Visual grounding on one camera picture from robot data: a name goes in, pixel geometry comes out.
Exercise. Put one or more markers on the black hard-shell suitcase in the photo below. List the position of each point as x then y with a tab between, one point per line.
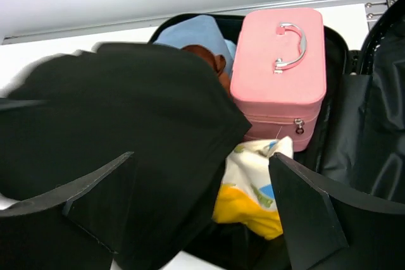
358	140

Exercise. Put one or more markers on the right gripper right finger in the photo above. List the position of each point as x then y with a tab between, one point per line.
328	225

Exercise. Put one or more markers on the yellow and white garment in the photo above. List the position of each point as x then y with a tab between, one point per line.
246	193

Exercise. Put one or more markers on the rust brown towel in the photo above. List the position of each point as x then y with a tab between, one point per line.
216	62

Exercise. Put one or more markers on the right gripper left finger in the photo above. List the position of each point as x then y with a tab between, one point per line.
79	225

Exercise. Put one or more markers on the grey-blue towel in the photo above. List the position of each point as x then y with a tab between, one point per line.
200	30

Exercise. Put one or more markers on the pink cosmetic case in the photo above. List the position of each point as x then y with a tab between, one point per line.
279	76

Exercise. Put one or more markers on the black garment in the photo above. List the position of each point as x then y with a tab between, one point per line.
73	114

